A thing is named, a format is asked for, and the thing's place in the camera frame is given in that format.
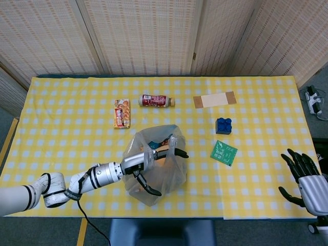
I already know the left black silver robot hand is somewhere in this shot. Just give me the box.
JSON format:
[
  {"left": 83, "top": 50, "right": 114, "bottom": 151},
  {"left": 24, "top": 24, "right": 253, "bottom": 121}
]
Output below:
[{"left": 119, "top": 146, "right": 190, "bottom": 197}]

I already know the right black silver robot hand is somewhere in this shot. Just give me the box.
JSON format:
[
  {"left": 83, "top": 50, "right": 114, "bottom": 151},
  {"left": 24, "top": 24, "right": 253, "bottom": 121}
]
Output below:
[{"left": 278, "top": 148, "right": 328, "bottom": 216}]

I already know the transparent plastic bag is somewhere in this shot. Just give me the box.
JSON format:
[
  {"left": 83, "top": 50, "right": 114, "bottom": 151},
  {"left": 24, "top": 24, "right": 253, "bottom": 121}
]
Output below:
[{"left": 122, "top": 124, "right": 188, "bottom": 207}]

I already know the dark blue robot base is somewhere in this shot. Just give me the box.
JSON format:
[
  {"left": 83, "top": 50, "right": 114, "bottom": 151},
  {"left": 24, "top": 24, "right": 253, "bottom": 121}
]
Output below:
[{"left": 109, "top": 218, "right": 217, "bottom": 246}]

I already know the yellow checkered tablecloth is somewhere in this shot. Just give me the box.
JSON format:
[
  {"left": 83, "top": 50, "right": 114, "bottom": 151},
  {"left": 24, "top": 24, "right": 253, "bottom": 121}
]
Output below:
[{"left": 0, "top": 76, "right": 320, "bottom": 221}]

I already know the orange snack box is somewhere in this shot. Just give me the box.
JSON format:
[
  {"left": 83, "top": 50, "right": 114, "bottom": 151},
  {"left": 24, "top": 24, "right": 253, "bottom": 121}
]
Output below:
[{"left": 113, "top": 98, "right": 132, "bottom": 130}]

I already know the brown label drink bottle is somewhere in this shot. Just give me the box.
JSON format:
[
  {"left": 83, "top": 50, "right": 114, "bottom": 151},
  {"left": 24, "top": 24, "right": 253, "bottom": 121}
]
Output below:
[{"left": 138, "top": 94, "right": 176, "bottom": 108}]

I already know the white power strip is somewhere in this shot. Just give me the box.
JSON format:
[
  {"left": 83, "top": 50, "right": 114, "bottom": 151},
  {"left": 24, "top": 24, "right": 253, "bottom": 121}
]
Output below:
[{"left": 304, "top": 86, "right": 324, "bottom": 115}]

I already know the green card packet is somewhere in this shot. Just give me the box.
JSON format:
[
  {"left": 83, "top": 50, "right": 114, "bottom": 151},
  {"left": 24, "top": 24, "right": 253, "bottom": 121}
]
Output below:
[{"left": 210, "top": 139, "right": 238, "bottom": 167}]

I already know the blue building block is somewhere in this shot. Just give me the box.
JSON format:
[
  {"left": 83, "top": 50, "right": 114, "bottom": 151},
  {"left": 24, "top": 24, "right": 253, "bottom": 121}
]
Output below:
[{"left": 215, "top": 117, "right": 233, "bottom": 135}]

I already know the flat beige cardboard piece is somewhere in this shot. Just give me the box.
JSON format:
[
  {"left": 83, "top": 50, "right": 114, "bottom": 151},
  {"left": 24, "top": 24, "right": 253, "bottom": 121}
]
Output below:
[{"left": 193, "top": 91, "right": 237, "bottom": 110}]

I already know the woven bamboo screen panel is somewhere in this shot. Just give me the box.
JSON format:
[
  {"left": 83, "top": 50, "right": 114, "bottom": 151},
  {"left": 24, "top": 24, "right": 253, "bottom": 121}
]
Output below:
[
  {"left": 76, "top": 0, "right": 204, "bottom": 76},
  {"left": 0, "top": 63, "right": 30, "bottom": 117},
  {"left": 0, "top": 0, "right": 106, "bottom": 88},
  {"left": 230, "top": 0, "right": 328, "bottom": 88},
  {"left": 191, "top": 0, "right": 262, "bottom": 76}
]

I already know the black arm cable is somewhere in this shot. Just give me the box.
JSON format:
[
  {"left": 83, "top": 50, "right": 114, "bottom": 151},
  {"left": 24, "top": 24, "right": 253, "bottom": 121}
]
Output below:
[{"left": 76, "top": 168, "right": 112, "bottom": 246}]

